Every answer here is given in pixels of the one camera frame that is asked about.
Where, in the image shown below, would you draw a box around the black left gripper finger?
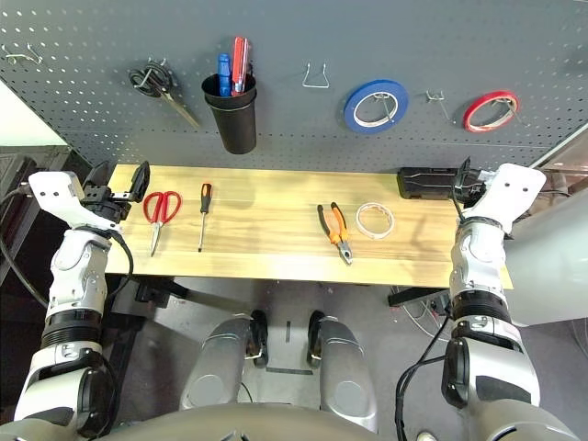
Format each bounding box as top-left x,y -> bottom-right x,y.
128,160 -> 152,204
85,160 -> 111,190

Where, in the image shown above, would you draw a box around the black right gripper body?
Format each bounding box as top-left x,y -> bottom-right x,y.
452,176 -> 491,208

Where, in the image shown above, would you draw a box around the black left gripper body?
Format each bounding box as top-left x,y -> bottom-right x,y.
81,181 -> 132,222

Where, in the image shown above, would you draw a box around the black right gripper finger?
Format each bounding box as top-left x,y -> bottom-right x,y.
454,155 -> 473,189

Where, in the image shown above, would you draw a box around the red handled scissors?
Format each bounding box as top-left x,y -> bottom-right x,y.
142,190 -> 184,257

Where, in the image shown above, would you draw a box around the black orange handled screwdriver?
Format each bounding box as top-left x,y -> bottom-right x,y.
197,182 -> 214,253

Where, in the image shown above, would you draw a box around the white tape roll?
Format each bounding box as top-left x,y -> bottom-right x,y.
356,201 -> 395,240

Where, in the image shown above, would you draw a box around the orange black pliers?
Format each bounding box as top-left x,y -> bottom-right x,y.
316,201 -> 354,266

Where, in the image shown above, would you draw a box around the grey perforated pegboard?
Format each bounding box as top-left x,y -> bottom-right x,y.
0,0 -> 588,174

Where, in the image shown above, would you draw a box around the black tool case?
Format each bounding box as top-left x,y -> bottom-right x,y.
397,166 -> 465,201

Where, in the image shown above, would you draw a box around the red tape roll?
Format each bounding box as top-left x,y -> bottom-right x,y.
461,90 -> 522,134

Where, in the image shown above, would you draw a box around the black shelf cabinet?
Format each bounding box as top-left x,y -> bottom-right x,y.
0,144 -> 93,295

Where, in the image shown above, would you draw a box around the brown cardboard box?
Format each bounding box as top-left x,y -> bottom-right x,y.
537,137 -> 588,197

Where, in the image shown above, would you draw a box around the white rounded chair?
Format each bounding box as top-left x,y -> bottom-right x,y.
503,195 -> 588,327

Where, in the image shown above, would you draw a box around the black plastic cup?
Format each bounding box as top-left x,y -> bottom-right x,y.
200,73 -> 258,155

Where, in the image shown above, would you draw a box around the blue tape roll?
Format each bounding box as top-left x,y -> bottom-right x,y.
343,78 -> 410,135

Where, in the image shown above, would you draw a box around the silver left robot leg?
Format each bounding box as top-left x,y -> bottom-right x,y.
179,310 -> 270,413

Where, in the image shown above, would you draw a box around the silver robot leg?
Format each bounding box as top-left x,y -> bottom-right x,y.
179,310 -> 270,413
306,310 -> 380,433

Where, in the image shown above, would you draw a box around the silver right robot leg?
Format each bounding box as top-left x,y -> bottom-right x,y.
306,310 -> 380,433

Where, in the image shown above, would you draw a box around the grey robot torso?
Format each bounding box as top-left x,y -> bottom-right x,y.
98,402 -> 382,441

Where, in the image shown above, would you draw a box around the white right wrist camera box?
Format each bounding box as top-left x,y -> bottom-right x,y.
461,163 -> 548,231

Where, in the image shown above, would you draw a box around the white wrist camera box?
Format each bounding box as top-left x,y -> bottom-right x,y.
28,170 -> 124,231
461,163 -> 548,231

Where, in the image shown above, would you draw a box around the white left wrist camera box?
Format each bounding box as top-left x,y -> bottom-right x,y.
28,170 -> 124,231

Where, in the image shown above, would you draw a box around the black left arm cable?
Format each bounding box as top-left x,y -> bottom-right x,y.
0,183 -> 135,309

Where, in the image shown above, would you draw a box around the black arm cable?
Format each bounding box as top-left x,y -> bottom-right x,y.
0,183 -> 135,309
395,316 -> 454,441

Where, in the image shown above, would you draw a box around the black handled scissors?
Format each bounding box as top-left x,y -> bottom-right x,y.
128,62 -> 203,130

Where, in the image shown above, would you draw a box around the black wire cup ring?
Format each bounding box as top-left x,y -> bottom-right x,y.
204,94 -> 257,112

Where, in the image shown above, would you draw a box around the blue screwdriver handle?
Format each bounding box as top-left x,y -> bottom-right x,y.
216,53 -> 232,97

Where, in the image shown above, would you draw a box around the white floor cable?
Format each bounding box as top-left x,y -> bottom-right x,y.
403,302 -> 449,341

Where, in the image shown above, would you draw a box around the red screwdriver handle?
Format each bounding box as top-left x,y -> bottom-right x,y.
231,36 -> 252,96

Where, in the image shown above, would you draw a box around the silver wire loop holder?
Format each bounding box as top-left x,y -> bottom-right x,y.
301,62 -> 332,88

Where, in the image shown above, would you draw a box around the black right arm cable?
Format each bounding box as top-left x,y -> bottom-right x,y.
395,316 -> 454,441

